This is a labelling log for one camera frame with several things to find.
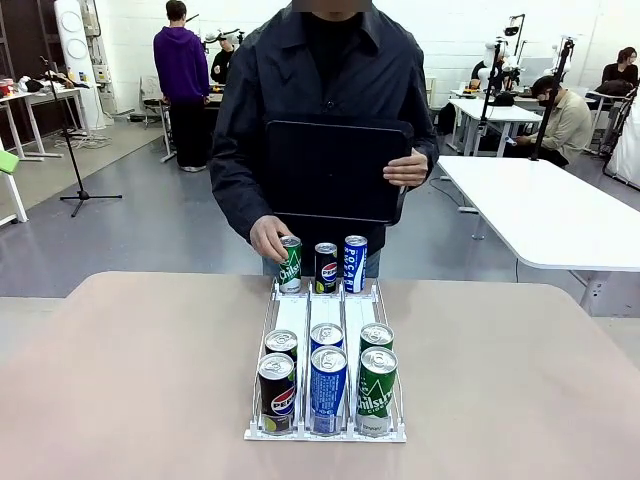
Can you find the green Chilsung cider can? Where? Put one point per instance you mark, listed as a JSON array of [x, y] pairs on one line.
[[291, 270], [377, 395], [376, 334]]

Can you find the black Pepsi can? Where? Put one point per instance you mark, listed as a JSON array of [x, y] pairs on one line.
[[326, 272], [281, 341], [276, 395]]

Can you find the white can dispenser rack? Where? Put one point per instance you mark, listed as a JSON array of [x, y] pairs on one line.
[[292, 312]]

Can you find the thin black stand pole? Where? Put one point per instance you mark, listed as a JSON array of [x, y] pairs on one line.
[[487, 100]]

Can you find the black microphone tripod stand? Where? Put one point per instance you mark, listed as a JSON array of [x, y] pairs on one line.
[[72, 165]]

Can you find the seated person in black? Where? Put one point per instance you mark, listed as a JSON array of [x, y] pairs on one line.
[[620, 70]]

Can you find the person's right forearm dark sleeve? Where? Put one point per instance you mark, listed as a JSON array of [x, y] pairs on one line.
[[240, 200]]

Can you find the white background desk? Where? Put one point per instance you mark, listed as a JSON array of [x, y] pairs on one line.
[[492, 112]]

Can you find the tall white air conditioner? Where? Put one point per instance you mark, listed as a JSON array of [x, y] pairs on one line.
[[75, 50]]

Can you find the person in dark jacket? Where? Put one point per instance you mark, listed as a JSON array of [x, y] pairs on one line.
[[280, 100]]

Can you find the person in dark clothes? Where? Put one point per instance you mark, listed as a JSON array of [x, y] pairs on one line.
[[224, 62]]

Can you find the person's left forearm dark sleeve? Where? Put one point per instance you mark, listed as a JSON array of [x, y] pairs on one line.
[[425, 135]]

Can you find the person in beige shirt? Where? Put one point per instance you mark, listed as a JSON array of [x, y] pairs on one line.
[[567, 122]]

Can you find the person's right hand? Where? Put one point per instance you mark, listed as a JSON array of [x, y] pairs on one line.
[[267, 237]]

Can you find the black camera tripod pole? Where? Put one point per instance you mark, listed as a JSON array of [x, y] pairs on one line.
[[550, 100]]

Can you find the blue Pocari Sweat can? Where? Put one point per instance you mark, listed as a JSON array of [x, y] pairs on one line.
[[327, 334], [328, 395], [355, 267]]

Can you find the person in purple hoodie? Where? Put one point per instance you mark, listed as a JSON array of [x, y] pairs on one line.
[[181, 65]]

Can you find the large white table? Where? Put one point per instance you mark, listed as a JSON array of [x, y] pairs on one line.
[[540, 210]]

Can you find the person's left hand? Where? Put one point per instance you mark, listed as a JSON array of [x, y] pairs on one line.
[[407, 170]]

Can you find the black rectangular serving tray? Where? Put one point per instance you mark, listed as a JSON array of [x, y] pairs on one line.
[[330, 170]]

